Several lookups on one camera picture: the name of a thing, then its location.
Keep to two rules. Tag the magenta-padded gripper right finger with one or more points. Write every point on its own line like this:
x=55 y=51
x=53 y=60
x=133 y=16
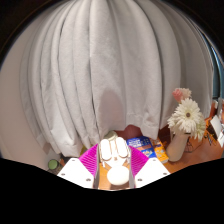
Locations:
x=151 y=170

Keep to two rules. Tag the orange cover book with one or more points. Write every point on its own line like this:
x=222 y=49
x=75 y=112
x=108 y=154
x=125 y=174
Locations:
x=160 y=151

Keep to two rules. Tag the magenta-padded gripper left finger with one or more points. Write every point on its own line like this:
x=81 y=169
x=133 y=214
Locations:
x=76 y=170

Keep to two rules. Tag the blue cover book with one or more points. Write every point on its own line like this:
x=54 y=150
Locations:
x=141 y=145

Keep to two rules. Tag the white rabbit-shaped computer mouse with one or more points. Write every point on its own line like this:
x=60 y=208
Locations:
x=115 y=156

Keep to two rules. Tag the white ceramic jug vase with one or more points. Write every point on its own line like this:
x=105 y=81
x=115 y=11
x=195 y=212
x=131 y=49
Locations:
x=177 y=148

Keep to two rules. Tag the white flower bouquet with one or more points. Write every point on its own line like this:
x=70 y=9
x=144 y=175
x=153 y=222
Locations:
x=187 y=115

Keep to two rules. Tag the dark mug with green inside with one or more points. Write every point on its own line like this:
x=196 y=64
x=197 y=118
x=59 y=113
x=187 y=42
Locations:
x=53 y=165

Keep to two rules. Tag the white pleated curtain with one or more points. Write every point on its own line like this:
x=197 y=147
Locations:
x=110 y=66

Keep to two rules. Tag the white electronic device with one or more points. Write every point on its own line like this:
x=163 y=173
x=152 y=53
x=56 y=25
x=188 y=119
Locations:
x=217 y=128

